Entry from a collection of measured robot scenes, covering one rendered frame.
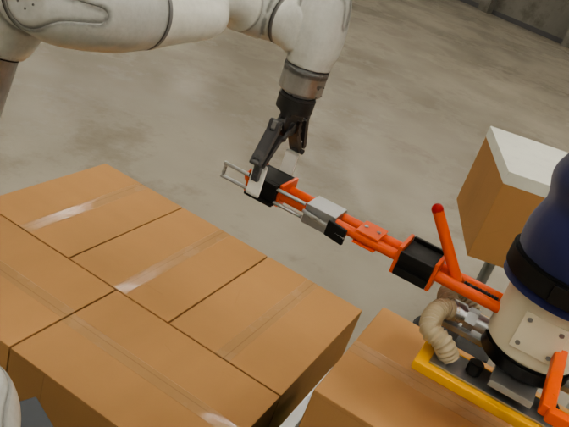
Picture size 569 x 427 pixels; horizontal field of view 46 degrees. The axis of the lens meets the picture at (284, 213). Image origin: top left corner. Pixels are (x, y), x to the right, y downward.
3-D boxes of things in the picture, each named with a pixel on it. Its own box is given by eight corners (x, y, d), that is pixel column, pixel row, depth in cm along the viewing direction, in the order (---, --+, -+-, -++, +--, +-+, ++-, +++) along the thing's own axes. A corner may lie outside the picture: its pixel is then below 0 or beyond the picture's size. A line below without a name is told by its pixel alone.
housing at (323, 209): (341, 227, 142) (348, 208, 140) (328, 237, 136) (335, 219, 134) (312, 213, 144) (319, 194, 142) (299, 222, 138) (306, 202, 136)
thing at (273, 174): (292, 198, 146) (299, 178, 144) (276, 207, 140) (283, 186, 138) (260, 181, 149) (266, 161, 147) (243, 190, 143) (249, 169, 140)
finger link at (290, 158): (286, 148, 145) (288, 147, 146) (277, 176, 148) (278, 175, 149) (298, 154, 144) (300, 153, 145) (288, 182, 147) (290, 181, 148)
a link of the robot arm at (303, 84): (337, 71, 133) (328, 99, 135) (298, 54, 136) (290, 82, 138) (317, 76, 125) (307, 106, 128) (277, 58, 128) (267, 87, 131)
